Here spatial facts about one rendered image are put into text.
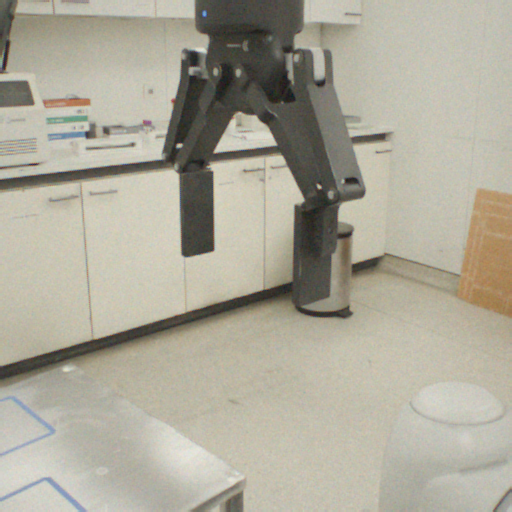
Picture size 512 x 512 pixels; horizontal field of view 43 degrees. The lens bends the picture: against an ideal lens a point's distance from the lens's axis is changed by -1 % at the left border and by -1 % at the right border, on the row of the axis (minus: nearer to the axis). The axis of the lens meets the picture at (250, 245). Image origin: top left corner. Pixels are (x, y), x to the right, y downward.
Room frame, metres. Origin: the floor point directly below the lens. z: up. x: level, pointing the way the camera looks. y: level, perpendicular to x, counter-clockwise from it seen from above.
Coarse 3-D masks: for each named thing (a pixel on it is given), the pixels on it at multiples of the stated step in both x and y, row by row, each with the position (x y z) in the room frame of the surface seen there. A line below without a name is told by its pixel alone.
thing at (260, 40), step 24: (216, 0) 0.44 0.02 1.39; (240, 0) 0.43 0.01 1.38; (264, 0) 0.43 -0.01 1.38; (288, 0) 0.44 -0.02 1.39; (216, 24) 0.44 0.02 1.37; (240, 24) 0.43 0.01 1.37; (264, 24) 0.43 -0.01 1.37; (288, 24) 0.44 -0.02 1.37; (216, 48) 0.48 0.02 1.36; (240, 48) 0.46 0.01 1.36; (264, 48) 0.44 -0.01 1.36; (288, 48) 0.44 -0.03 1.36; (264, 72) 0.44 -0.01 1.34; (288, 72) 0.45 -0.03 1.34; (240, 96) 0.46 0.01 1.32
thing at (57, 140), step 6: (72, 132) 3.13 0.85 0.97; (78, 132) 3.15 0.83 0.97; (84, 132) 3.17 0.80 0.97; (48, 138) 3.04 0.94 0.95; (54, 138) 3.06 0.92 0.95; (60, 138) 3.08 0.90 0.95; (66, 138) 3.10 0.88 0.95; (72, 138) 3.12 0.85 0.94; (78, 138) 3.15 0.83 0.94; (84, 138) 3.17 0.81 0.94; (48, 144) 3.04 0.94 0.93; (54, 144) 3.06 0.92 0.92; (60, 144) 3.08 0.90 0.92; (66, 144) 3.10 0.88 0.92
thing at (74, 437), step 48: (48, 384) 0.97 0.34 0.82; (96, 384) 0.97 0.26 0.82; (0, 432) 0.82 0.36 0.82; (48, 432) 0.82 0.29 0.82; (96, 432) 0.82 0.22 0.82; (144, 432) 0.82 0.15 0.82; (0, 480) 0.71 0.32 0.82; (48, 480) 0.71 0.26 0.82; (96, 480) 0.71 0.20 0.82; (144, 480) 0.71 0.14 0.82; (192, 480) 0.71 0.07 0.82; (240, 480) 0.72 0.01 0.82
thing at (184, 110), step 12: (192, 48) 0.51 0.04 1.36; (204, 48) 0.52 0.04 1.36; (192, 60) 0.51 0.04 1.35; (180, 72) 0.52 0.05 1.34; (180, 84) 0.52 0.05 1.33; (192, 84) 0.51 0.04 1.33; (204, 84) 0.52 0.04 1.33; (180, 96) 0.52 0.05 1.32; (192, 96) 0.52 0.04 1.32; (180, 108) 0.52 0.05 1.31; (192, 108) 0.52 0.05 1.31; (180, 120) 0.52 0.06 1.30; (192, 120) 0.53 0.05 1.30; (168, 132) 0.53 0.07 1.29; (180, 132) 0.53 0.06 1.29; (168, 144) 0.53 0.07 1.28; (168, 156) 0.53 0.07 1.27
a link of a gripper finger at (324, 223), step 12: (324, 192) 0.40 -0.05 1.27; (348, 192) 0.39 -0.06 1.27; (360, 192) 0.39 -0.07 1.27; (324, 204) 0.40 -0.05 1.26; (336, 204) 0.40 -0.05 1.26; (312, 216) 0.41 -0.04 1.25; (324, 216) 0.40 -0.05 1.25; (336, 216) 0.41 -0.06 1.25; (312, 228) 0.41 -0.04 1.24; (324, 228) 0.40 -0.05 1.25; (336, 228) 0.41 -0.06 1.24; (312, 240) 0.41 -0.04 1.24; (324, 240) 0.40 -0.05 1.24; (336, 240) 0.41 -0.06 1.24; (312, 252) 0.41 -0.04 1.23; (324, 252) 0.40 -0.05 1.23
